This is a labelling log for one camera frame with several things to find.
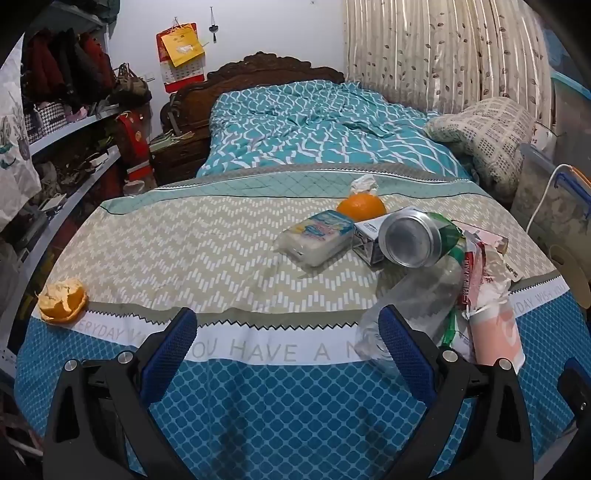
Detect brown handbag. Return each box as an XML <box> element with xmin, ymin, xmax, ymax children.
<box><xmin>108</xmin><ymin>62</ymin><xmax>153</xmax><ymax>107</ymax></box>

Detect white cable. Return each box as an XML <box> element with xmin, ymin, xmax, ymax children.
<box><xmin>526</xmin><ymin>164</ymin><xmax>575</xmax><ymax>227</ymax></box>

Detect grey storage shelf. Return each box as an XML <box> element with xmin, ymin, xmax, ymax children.
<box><xmin>0</xmin><ymin>0</ymin><xmax>153</xmax><ymax>370</ymax></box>

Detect carved wooden headboard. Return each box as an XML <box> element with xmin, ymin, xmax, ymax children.
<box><xmin>160</xmin><ymin>52</ymin><xmax>345</xmax><ymax>134</ymax></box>

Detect wooden nightstand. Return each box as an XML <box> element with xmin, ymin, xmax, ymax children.
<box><xmin>150</xmin><ymin>131</ymin><xmax>211</xmax><ymax>188</ymax></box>

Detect green drink can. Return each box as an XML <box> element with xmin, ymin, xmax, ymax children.
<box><xmin>379</xmin><ymin>208</ymin><xmax>467</xmax><ymax>268</ymax></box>

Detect large teal lid storage box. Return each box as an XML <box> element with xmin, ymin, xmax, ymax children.
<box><xmin>549</xmin><ymin>69</ymin><xmax>591</xmax><ymax>134</ymax></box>

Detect dark blue white carton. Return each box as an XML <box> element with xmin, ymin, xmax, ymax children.
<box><xmin>352</xmin><ymin>217</ymin><xmax>393</xmax><ymax>267</ymax></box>

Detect orange peel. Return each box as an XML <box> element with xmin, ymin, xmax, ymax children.
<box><xmin>38</xmin><ymin>278</ymin><xmax>89</xmax><ymax>322</ymax></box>

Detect white tissue pack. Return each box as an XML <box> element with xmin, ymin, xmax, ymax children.
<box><xmin>276</xmin><ymin>210</ymin><xmax>355</xmax><ymax>268</ymax></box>

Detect grey checked pillow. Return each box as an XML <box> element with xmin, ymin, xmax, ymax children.
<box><xmin>424</xmin><ymin>97</ymin><xmax>536</xmax><ymax>204</ymax></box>

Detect houndstooth bag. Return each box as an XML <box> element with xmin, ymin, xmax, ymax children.
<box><xmin>28</xmin><ymin>102</ymin><xmax>65</xmax><ymax>141</ymax></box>

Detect clear plastic bottle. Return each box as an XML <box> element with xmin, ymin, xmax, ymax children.
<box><xmin>360</xmin><ymin>256</ymin><xmax>467</xmax><ymax>365</ymax></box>

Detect pile of dark clothes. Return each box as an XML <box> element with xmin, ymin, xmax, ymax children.
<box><xmin>23</xmin><ymin>30</ymin><xmax>116</xmax><ymax>104</ymax></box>

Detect orange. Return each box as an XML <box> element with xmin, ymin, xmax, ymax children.
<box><xmin>336</xmin><ymin>194</ymin><xmax>387</xmax><ymax>223</ymax></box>

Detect white printed cloth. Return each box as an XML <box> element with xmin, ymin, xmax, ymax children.
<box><xmin>0</xmin><ymin>41</ymin><xmax>42</xmax><ymax>232</ymax></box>

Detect red bag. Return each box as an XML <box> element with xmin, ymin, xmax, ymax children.
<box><xmin>115</xmin><ymin>111</ymin><xmax>155</xmax><ymax>190</ymax></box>

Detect clear storage box blue handles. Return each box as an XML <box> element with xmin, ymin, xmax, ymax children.
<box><xmin>510</xmin><ymin>143</ymin><xmax>591</xmax><ymax>259</ymax></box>

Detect teal white patterned quilt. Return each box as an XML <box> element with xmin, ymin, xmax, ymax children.
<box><xmin>196</xmin><ymin>79</ymin><xmax>472</xmax><ymax>178</ymax></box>

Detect crumpled white wrapper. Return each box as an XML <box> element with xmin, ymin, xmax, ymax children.
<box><xmin>480</xmin><ymin>249</ymin><xmax>527</xmax><ymax>296</ymax></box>

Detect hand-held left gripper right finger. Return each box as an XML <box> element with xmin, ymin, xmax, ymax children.
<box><xmin>378</xmin><ymin>305</ymin><xmax>536</xmax><ymax>480</ymax></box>

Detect beige leaf print curtain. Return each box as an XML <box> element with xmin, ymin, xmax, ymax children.
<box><xmin>344</xmin><ymin>0</ymin><xmax>552</xmax><ymax>125</ymax></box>

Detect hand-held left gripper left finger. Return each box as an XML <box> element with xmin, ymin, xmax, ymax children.
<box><xmin>42</xmin><ymin>307</ymin><xmax>198</xmax><ymax>480</ymax></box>

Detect pink flat box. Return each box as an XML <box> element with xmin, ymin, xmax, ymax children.
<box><xmin>455</xmin><ymin>220</ymin><xmax>509</xmax><ymax>254</ymax></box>

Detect beige waste bin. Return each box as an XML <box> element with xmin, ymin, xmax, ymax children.
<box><xmin>549</xmin><ymin>244</ymin><xmax>587</xmax><ymax>296</ymax></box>

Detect red white wrapper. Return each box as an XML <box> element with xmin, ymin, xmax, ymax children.
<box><xmin>457</xmin><ymin>244</ymin><xmax>485</xmax><ymax>315</ymax></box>

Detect red yellow wall calendar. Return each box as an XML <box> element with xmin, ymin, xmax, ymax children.
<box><xmin>156</xmin><ymin>22</ymin><xmax>206</xmax><ymax>93</ymax></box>

